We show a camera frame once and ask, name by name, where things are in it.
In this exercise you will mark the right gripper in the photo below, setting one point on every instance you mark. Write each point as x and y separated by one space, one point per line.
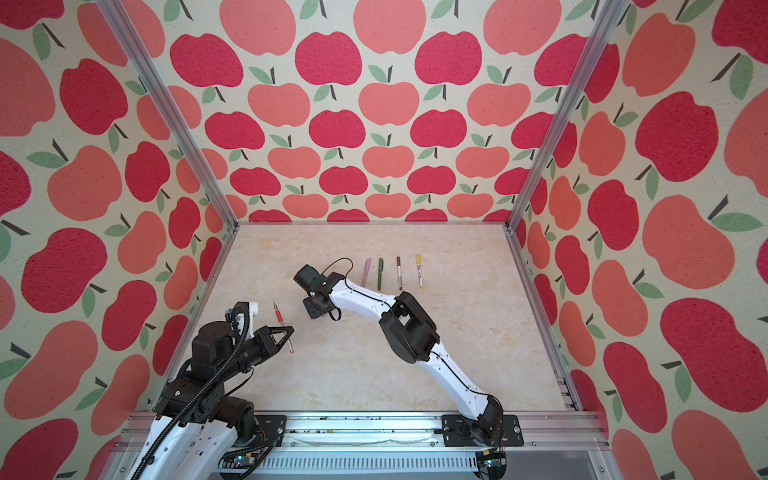
310 311

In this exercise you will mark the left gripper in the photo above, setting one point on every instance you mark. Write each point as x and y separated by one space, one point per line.
267 341

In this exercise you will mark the pink pen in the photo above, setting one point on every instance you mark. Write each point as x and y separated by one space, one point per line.
364 277

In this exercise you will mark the green pen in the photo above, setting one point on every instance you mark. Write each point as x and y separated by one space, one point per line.
380 271

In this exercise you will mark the white pen yellow tip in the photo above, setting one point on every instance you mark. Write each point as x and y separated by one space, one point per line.
420 276

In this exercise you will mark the red clear pen cap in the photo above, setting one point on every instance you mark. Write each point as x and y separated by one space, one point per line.
278 313

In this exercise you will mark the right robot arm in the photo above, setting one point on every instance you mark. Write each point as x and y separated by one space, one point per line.
413 337

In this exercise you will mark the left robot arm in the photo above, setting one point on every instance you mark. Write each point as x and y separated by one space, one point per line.
199 426

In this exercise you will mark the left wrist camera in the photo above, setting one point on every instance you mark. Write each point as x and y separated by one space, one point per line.
241 317

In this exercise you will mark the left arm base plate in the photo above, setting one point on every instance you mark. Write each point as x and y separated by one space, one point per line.
255 429

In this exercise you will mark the white slotted cable duct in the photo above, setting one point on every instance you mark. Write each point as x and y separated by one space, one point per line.
358 463

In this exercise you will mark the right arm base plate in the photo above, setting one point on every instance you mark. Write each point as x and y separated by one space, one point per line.
459 431

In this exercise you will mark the aluminium front rail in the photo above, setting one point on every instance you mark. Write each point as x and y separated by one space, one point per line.
365 431

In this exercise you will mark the left aluminium corner post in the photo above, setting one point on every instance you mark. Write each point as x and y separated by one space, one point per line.
128 37

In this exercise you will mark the aluminium corner post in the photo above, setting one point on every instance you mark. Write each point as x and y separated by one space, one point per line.
128 37
602 31

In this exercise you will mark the right aluminium corner post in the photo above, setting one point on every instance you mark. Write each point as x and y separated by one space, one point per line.
602 31

